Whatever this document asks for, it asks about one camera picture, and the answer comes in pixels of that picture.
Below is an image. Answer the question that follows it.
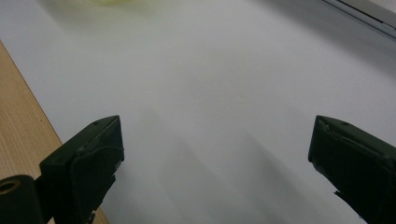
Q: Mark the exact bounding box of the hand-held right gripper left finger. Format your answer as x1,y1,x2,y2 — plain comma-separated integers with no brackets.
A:
39,115,126,224

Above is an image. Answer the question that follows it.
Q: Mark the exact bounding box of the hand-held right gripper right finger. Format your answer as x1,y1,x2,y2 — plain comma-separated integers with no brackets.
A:
307,115,396,224

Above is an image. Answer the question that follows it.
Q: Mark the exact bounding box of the round green translucent plate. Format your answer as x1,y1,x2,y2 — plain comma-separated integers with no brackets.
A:
90,0,153,7

